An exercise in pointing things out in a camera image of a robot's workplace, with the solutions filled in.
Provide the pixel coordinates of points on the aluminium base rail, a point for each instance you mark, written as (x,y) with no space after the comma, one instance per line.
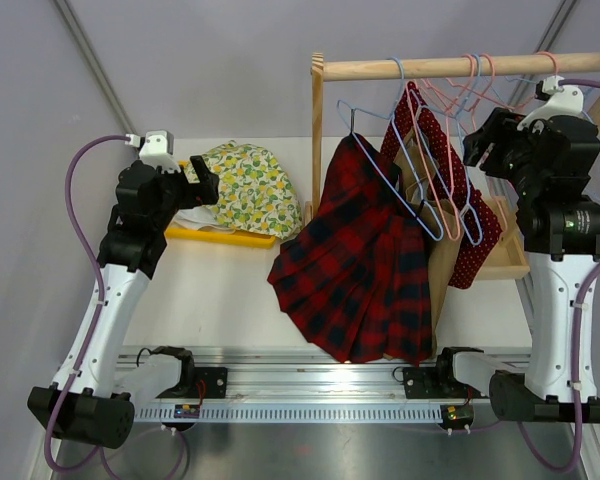
(302,385)

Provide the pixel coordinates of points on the yellow plastic tray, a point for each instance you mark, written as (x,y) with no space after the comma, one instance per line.
(237,238)

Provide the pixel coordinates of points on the lemon print skirt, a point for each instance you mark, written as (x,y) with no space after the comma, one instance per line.
(255,194)

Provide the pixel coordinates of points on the tan brown skirt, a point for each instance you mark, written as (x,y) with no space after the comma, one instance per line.
(441,254)

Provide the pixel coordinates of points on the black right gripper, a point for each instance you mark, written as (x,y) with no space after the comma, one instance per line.
(500,129)

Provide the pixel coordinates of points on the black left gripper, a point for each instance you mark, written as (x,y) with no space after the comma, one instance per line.
(202,193)

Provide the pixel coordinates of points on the pink hanger with lemon skirt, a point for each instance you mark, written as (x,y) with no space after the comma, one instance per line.
(513,69)

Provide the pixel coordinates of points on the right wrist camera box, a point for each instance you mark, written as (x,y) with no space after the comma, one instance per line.
(557,99)

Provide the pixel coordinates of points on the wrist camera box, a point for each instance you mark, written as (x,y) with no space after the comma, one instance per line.
(557,99)
(155,148)

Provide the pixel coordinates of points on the red black plaid skirt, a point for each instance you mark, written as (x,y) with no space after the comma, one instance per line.
(354,281)

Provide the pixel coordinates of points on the red white polka-dot skirt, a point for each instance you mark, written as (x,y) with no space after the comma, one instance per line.
(470,258)

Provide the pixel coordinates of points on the blue hanger with plaid skirt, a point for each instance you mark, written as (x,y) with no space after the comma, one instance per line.
(347,114)

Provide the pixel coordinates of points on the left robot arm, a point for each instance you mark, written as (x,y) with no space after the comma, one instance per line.
(85,401)

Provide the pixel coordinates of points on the wooden rack left post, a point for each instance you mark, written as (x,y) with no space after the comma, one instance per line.
(317,90)

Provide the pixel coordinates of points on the wooden rack rod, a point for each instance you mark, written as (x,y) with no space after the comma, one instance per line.
(434,67)

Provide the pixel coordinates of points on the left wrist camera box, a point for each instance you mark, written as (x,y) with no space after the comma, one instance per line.
(155,148)

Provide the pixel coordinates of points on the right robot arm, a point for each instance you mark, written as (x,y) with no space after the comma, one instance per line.
(562,242)

